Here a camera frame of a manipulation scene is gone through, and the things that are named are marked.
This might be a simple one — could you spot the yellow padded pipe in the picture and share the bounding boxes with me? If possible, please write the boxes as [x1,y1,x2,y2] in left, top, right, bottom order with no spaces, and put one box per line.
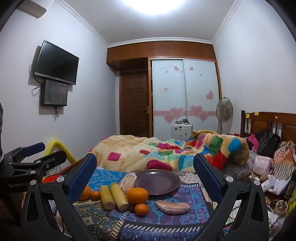
[45,138,78,163]

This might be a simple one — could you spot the yellow banana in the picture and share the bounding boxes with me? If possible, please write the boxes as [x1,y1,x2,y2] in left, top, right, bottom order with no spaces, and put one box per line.
[99,185,116,210]

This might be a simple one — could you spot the colourful checked blanket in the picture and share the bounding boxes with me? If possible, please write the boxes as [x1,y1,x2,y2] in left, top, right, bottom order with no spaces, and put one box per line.
[89,130,250,173]

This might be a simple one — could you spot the pink quilted bag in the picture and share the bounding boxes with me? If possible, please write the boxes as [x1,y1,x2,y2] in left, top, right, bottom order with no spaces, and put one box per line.
[251,155,274,176]

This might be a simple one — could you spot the sugarcane piece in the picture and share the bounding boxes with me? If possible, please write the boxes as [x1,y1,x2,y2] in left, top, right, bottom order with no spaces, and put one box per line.
[109,183,130,211]

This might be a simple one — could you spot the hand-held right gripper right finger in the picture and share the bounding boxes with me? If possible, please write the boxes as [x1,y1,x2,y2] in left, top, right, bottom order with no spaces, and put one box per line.
[193,153,270,241]

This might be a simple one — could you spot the white plastic bag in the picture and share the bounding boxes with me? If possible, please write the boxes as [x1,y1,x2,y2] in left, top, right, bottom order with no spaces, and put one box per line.
[261,174,290,195]

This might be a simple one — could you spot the bread roll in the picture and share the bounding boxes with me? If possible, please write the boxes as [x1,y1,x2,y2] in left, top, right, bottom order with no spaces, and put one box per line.
[156,200,191,215]

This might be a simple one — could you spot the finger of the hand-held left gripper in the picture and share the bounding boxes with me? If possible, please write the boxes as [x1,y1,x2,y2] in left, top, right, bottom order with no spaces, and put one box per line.
[9,150,68,184]
[3,142,46,166]

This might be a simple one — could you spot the white air conditioner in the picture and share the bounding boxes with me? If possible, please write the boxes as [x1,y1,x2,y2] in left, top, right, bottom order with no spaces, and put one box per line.
[17,0,47,18]

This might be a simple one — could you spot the small white cup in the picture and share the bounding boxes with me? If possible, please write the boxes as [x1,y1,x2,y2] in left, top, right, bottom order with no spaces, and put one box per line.
[275,200,289,216]

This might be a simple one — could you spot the red round object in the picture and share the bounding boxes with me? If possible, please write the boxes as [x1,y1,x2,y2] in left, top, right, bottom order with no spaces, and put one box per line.
[42,175,61,184]

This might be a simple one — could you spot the black wall television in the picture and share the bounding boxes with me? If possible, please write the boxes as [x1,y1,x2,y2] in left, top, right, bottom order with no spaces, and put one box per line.
[34,40,80,85]

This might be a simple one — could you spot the black and white patterned cloth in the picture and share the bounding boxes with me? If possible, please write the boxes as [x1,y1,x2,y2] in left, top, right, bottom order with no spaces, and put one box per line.
[172,170,201,184]

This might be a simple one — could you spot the wooden overhead cabinet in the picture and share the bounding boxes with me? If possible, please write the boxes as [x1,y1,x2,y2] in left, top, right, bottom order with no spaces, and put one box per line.
[106,41,216,71]

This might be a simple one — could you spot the white storage case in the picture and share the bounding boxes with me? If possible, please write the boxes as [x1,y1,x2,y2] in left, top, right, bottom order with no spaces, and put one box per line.
[171,123,193,141]

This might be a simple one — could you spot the brown wooden door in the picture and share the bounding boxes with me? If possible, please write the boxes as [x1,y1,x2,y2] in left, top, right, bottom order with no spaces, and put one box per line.
[120,70,149,138]

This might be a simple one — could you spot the striped cloth bag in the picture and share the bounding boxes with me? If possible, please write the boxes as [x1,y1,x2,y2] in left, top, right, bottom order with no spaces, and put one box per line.
[272,141,296,184]

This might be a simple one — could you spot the round ceiling light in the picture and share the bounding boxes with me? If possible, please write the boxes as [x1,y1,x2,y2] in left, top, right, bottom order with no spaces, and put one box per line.
[120,0,188,16]

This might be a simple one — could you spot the large orange with sticker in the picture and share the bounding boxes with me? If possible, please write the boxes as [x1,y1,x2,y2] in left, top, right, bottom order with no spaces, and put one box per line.
[79,185,92,201]

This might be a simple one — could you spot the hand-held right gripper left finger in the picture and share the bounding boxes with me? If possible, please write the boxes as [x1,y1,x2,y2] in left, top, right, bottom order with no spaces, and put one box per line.
[22,153,97,241]

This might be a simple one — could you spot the blue patterned bedspread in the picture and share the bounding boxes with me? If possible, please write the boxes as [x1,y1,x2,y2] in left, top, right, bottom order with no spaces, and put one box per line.
[46,167,232,241]

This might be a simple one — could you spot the wooden bed headboard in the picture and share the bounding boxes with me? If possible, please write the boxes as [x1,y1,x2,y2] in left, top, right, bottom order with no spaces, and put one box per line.
[240,110,296,144]

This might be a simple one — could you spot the brown round plate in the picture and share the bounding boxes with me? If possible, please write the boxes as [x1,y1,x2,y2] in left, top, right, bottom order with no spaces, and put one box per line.
[134,169,181,196]

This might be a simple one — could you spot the bright pink cloth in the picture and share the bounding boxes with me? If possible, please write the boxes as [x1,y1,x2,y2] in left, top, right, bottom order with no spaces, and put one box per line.
[246,134,260,151]

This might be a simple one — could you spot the standing fan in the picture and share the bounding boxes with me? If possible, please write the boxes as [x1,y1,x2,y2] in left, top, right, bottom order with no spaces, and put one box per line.
[216,97,233,135]

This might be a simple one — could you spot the wardrobe with heart stickers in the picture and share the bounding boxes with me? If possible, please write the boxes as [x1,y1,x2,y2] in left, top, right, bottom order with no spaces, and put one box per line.
[149,57,223,140]

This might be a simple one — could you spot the small black wall monitor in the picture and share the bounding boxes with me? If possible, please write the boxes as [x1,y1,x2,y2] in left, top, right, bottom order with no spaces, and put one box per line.
[40,79,68,107]

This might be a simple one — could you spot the black cable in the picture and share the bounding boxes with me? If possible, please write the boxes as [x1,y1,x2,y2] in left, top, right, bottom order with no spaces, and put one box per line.
[54,105,65,121]
[29,58,42,96]

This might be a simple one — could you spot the black backpack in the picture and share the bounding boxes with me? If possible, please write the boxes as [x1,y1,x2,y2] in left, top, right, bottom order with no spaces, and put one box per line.
[256,130,281,158]

